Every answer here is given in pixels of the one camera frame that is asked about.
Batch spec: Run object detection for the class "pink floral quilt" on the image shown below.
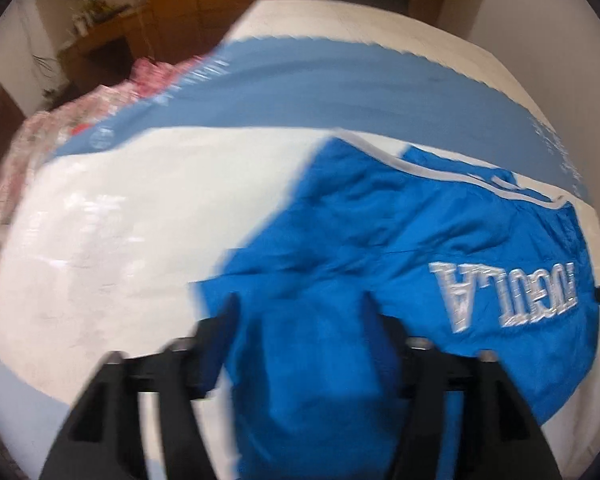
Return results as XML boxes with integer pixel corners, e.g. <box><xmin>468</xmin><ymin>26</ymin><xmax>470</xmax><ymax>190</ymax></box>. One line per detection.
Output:
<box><xmin>0</xmin><ymin>57</ymin><xmax>216</xmax><ymax>241</ymax></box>

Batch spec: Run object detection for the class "wooden desk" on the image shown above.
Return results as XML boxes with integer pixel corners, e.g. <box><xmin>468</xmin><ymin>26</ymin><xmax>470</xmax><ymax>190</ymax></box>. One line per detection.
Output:
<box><xmin>60</xmin><ymin>5</ymin><xmax>153</xmax><ymax>86</ymax></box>

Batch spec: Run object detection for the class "blue and white striped bedspread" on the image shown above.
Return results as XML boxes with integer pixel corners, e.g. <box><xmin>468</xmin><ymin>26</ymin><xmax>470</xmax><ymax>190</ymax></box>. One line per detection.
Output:
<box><xmin>0</xmin><ymin>0</ymin><xmax>600</xmax><ymax>480</ymax></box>

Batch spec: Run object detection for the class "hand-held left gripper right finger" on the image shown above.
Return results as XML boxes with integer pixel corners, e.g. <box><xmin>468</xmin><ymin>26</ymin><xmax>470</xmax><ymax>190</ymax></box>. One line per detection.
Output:
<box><xmin>362</xmin><ymin>292</ymin><xmax>563</xmax><ymax>480</ymax></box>

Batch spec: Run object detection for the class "blue puffer jacket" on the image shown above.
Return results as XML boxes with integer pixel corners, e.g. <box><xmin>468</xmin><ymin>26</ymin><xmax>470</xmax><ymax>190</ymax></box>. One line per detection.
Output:
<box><xmin>195</xmin><ymin>130</ymin><xmax>600</xmax><ymax>480</ymax></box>

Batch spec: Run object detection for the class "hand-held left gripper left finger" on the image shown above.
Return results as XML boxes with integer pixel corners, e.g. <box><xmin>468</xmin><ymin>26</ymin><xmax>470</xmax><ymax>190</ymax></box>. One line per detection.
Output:
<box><xmin>39</xmin><ymin>292</ymin><xmax>241</xmax><ymax>480</ymax></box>

